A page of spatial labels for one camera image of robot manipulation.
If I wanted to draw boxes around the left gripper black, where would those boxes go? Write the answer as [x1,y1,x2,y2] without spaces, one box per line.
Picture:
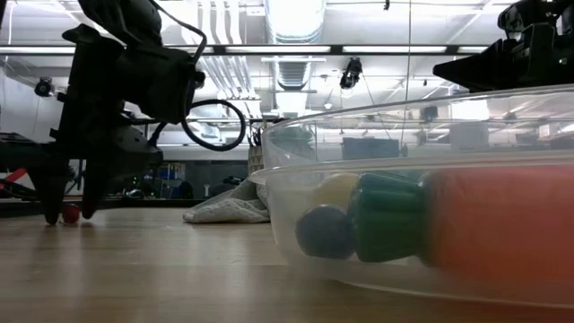
[0,44,163,226]

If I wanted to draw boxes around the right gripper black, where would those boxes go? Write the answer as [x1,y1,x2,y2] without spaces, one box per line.
[432,0,574,93]

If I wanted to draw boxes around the small red toy fruit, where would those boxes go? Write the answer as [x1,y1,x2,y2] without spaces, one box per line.
[61,204,83,225]

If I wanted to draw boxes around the orange toy carrot green top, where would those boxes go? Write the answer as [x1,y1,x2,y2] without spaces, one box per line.
[347,164,574,282]

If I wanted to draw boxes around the yellow toy lemon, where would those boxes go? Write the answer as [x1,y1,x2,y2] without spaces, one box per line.
[312,172,360,212]

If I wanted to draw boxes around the dark blue toy ball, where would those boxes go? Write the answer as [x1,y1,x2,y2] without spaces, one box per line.
[294,204,358,260]

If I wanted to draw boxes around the clear plastic tupperware container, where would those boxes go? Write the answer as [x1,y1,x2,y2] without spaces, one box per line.
[248,83,574,310]

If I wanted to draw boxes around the grey waffle cloth towel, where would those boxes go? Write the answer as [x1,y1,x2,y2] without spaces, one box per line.
[182,177,272,224]

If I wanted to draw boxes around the black table edge rail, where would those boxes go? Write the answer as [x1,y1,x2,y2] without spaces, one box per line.
[0,196,203,220]

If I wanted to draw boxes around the black ceiling camera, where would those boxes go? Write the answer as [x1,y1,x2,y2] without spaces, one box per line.
[34,77,55,98]

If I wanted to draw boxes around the black overhead camera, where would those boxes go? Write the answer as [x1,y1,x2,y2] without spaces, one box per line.
[339,57,363,90]

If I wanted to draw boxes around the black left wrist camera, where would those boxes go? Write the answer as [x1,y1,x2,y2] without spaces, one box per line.
[111,44,206,126]

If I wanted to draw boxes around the black overhead frame beam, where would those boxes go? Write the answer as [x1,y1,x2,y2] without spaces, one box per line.
[0,43,490,57]

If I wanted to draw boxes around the silver ceiling duct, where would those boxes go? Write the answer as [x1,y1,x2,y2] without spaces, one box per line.
[264,0,326,91]

